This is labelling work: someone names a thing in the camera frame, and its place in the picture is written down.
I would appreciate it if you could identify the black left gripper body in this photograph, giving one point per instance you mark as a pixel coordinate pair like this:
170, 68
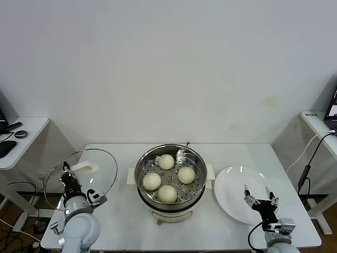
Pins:
70, 185

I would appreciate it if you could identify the perforated steel steamer basket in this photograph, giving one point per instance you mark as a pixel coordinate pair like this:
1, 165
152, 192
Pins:
196, 189

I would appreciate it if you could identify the white side desk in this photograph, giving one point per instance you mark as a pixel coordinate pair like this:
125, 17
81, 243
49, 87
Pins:
313, 124
31, 131

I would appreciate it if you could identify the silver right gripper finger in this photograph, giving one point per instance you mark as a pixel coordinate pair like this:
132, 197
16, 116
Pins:
275, 201
250, 200

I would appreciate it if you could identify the open dark laptop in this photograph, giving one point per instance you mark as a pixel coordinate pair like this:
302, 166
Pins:
332, 110

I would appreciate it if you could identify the dark grey monitor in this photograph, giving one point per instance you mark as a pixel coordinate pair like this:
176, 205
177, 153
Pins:
3, 118

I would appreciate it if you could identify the white steamed baozi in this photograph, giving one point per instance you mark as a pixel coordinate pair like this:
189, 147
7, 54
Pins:
166, 161
167, 195
186, 175
152, 182

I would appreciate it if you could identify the white round plate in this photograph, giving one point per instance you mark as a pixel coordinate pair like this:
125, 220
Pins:
231, 189

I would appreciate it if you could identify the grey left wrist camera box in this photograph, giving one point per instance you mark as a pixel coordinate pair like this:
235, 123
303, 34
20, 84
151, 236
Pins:
98, 199

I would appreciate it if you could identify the white wall socket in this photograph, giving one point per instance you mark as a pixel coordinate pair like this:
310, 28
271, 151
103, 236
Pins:
43, 175

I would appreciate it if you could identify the white power strip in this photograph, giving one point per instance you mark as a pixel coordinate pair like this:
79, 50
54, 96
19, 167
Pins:
36, 244

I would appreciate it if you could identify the cream electric cooker base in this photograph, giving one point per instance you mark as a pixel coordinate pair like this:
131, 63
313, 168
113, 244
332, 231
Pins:
168, 214

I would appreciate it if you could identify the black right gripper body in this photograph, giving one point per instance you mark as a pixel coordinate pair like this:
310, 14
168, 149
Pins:
266, 209

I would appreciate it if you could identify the white table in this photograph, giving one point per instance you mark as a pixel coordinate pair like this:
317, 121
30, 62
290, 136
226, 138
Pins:
210, 237

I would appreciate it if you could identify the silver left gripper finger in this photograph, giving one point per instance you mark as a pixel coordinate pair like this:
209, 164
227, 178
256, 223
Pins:
67, 170

